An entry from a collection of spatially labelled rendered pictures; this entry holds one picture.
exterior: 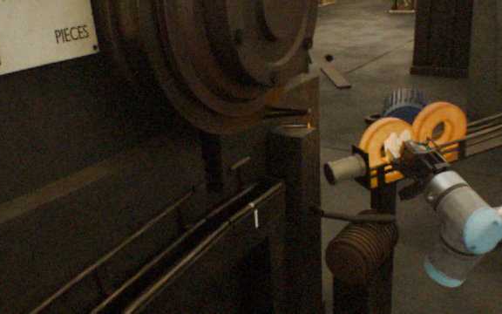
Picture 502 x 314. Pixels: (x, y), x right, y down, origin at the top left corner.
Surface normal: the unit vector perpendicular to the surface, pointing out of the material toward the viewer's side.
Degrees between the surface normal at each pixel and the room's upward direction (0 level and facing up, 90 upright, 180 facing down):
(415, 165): 108
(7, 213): 0
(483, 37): 90
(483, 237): 103
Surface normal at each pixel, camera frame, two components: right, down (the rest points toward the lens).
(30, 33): 0.82, 0.17
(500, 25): -0.75, 0.30
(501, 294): -0.07, -0.92
